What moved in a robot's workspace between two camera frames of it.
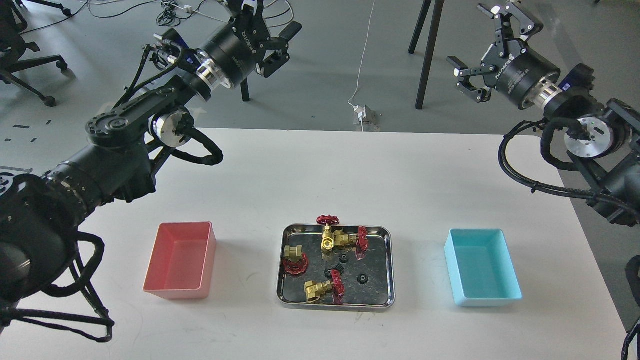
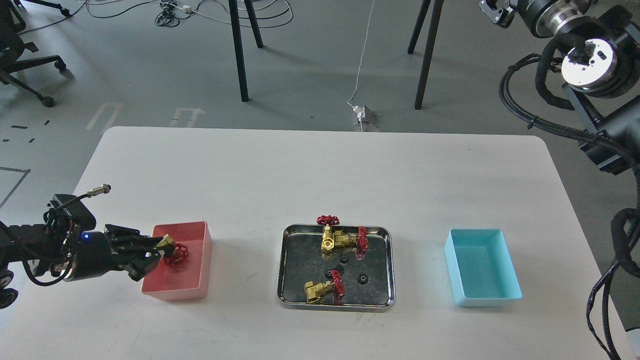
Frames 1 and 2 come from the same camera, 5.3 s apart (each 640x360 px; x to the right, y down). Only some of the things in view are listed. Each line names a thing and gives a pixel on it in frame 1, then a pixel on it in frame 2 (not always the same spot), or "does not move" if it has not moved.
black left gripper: [237, 46] to [117, 248]
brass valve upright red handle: [327, 240] does not move
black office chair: [12, 46] does not move
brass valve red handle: [351, 243] does not move
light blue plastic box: [481, 270] does not move
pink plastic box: [181, 263] does not move
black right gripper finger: [461, 70] to [500, 16]
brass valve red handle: [295, 261] to [181, 251]
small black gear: [362, 279] does not move
